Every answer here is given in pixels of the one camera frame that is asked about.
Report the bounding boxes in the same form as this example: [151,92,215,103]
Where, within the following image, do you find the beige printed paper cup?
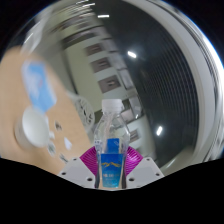
[13,105,51,149]

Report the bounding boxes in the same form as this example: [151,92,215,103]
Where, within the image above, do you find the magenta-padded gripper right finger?
[124,146,165,190]

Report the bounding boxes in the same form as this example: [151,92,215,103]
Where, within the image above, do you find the dark wall frames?
[83,43,124,95]

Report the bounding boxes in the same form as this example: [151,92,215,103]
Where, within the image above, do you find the white patterned round disc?
[71,96,96,129]

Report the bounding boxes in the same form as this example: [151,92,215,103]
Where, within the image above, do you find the clear blue-labelled water bottle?
[93,98,132,190]

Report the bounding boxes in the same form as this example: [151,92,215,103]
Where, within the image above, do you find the ceiling lights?
[96,13,165,137]

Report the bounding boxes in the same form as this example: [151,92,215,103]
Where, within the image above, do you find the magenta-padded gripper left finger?
[57,146,100,190]

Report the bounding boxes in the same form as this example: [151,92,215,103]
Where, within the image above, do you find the blue and white flat card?
[21,60,58,114]

